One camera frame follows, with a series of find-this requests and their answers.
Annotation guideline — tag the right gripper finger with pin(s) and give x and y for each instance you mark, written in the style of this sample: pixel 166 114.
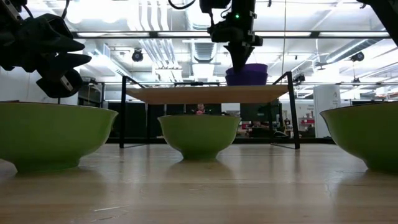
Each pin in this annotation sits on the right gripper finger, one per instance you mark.
pixel 245 51
pixel 234 53

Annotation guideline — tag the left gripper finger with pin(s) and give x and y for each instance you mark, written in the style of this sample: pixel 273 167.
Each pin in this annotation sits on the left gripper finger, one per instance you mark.
pixel 63 46
pixel 68 61

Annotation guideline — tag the green bowl with floral inside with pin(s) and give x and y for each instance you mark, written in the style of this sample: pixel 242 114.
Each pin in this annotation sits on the green bowl with floral inside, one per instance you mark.
pixel 199 133
pixel 46 133
pixel 373 137

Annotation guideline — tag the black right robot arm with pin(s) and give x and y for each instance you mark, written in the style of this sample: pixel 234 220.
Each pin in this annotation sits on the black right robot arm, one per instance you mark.
pixel 385 15

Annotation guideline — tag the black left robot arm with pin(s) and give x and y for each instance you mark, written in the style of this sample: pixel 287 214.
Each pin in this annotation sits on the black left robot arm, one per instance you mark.
pixel 6 46

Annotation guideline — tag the ceiling air vent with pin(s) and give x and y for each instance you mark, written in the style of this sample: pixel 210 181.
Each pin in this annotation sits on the ceiling air vent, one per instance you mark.
pixel 203 49

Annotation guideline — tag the bright ceiling light strip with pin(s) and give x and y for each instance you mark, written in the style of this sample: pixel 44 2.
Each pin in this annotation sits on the bright ceiling light strip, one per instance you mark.
pixel 112 34
pixel 351 34
pixel 183 34
pixel 286 34

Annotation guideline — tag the wooden shelf with black legs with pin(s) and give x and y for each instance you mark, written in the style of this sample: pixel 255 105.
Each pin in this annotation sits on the wooden shelf with black legs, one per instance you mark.
pixel 202 96

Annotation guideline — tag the person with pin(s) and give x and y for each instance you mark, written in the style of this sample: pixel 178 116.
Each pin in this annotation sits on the person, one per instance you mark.
pixel 200 107

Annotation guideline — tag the black ceiling spotlight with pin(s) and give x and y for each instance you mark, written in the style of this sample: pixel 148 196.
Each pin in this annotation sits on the black ceiling spotlight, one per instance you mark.
pixel 357 56
pixel 137 56

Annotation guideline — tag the black overhead beam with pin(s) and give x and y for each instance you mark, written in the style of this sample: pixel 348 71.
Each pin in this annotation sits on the black overhead beam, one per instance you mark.
pixel 152 34

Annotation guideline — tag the dark office partition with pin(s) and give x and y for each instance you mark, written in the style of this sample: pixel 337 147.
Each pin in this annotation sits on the dark office partition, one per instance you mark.
pixel 136 121

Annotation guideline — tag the white cabinet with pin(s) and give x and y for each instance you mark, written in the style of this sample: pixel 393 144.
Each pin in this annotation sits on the white cabinet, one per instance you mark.
pixel 325 96

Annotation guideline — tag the small red item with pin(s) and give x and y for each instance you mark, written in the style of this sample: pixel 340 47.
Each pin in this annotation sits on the small red item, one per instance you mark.
pixel 308 121

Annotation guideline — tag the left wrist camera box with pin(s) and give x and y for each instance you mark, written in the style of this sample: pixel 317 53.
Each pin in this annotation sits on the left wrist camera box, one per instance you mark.
pixel 56 85

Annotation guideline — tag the black metal table frame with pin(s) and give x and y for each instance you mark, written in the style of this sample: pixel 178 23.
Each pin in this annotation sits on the black metal table frame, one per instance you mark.
pixel 140 140

